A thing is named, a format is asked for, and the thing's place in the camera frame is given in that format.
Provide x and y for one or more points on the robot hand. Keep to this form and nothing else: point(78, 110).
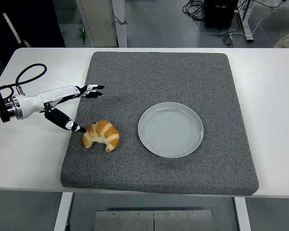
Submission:
point(31, 102)

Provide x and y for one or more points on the golden croissant bread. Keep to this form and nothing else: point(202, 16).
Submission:
point(103, 134)

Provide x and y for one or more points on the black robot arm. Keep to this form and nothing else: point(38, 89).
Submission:
point(2, 113)

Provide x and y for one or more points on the light grey round plate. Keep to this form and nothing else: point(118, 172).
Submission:
point(171, 130)

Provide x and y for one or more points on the person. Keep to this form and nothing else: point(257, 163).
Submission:
point(33, 19)

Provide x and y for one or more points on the small green object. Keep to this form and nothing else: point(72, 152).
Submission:
point(81, 33)

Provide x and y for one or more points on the grey speckled foam mat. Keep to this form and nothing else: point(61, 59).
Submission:
point(135, 84)

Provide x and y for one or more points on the beige cabinet panel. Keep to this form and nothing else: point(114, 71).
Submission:
point(98, 16)

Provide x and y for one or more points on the white table leg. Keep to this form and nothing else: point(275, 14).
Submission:
point(242, 214)
point(62, 211)

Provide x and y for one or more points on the grey floor pedal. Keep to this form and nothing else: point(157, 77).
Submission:
point(228, 40)

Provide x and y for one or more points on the black computer case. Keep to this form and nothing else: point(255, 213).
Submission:
point(219, 14)

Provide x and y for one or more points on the white desk leg with foot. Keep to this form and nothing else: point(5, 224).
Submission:
point(246, 24)

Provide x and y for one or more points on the white desk post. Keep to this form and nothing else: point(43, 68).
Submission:
point(120, 33)

